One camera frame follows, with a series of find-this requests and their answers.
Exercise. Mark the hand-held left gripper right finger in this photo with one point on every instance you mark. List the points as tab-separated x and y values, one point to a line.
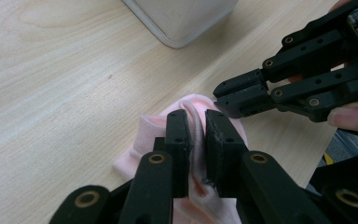
254	186

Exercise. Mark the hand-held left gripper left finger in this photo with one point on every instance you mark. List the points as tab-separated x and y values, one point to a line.
155	186

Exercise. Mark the pink sock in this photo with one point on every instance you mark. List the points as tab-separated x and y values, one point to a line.
150	130

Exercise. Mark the metal floor rail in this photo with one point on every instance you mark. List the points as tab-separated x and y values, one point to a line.
351	144

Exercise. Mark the long white box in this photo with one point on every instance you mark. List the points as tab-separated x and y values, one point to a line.
183	18

